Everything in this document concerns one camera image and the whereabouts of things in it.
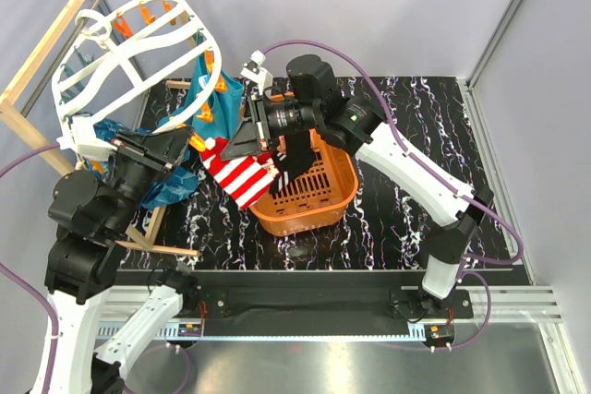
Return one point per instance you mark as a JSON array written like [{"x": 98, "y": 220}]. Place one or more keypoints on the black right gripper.
[{"x": 253, "y": 136}]

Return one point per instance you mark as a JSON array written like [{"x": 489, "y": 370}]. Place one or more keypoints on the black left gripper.
[{"x": 160, "y": 150}]

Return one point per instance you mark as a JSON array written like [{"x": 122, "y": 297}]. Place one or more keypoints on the orange clothes clip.
[
  {"x": 221, "y": 86},
  {"x": 205, "y": 115},
  {"x": 209, "y": 60},
  {"x": 197, "y": 143}
]

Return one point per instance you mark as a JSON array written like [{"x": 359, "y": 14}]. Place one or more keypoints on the red white striped sock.
[{"x": 244, "y": 179}]

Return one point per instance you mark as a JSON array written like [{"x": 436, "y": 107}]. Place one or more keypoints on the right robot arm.
[{"x": 359, "y": 127}]

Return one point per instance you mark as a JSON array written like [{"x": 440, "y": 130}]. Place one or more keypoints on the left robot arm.
[{"x": 92, "y": 215}]

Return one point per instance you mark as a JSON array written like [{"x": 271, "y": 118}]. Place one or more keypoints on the white round clip hanger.
[{"x": 94, "y": 56}]

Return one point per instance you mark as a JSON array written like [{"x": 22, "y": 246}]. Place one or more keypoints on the teal fabric garment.
[{"x": 225, "y": 106}]

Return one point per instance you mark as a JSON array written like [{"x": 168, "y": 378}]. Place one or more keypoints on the blue patterned fabric garment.
[{"x": 167, "y": 192}]

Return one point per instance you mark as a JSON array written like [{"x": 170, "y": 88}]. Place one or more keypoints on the black sock white stripes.
[{"x": 297, "y": 157}]

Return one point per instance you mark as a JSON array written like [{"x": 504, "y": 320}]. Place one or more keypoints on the orange plastic laundry basket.
[{"x": 315, "y": 199}]

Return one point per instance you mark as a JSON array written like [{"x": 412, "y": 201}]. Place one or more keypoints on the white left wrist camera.
[{"x": 78, "y": 135}]

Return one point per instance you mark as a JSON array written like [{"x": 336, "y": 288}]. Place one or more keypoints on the wooden drying rack frame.
[{"x": 29, "y": 134}]

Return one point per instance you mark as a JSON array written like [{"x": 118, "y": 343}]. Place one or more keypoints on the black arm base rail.
[{"x": 297, "y": 305}]

